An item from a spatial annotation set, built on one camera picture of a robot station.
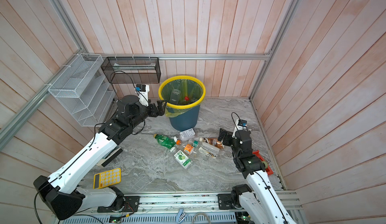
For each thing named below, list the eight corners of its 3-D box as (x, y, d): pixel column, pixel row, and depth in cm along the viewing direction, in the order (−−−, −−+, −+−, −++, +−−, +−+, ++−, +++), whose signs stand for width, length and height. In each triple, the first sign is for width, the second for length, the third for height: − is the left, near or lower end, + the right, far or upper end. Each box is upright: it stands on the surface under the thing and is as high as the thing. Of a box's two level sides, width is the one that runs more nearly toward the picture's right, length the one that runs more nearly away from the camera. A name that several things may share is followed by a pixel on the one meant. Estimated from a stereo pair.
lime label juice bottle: (171, 156, 91) (170, 153, 88) (178, 149, 93) (178, 147, 91) (185, 171, 85) (185, 169, 82) (193, 164, 88) (193, 161, 85)
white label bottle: (198, 150, 93) (198, 147, 89) (203, 142, 96) (204, 139, 93) (214, 160, 89) (215, 157, 86) (219, 151, 93) (220, 148, 89)
